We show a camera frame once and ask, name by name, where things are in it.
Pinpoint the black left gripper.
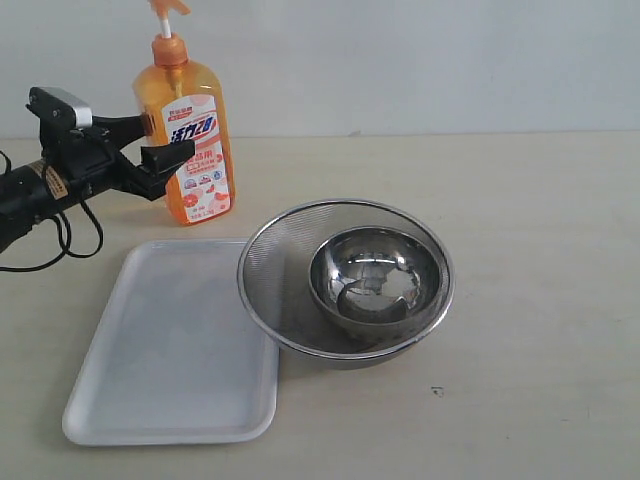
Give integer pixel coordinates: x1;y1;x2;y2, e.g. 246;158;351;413
42;114;195;201

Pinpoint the orange dish soap pump bottle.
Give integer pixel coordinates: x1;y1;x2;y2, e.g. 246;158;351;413
132;1;235;225

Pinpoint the small stainless steel bowl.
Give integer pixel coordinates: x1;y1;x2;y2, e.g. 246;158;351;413
308;225;451;342

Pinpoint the steel mesh strainer basket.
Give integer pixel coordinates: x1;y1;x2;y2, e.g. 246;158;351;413
237;199;455;370

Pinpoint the white foam tray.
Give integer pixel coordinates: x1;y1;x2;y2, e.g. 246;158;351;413
62;239;279;446

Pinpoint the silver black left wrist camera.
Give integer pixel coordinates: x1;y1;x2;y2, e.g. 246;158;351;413
26;86;93;131

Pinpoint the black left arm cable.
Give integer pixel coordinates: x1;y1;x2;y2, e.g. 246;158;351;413
0;149;105;273

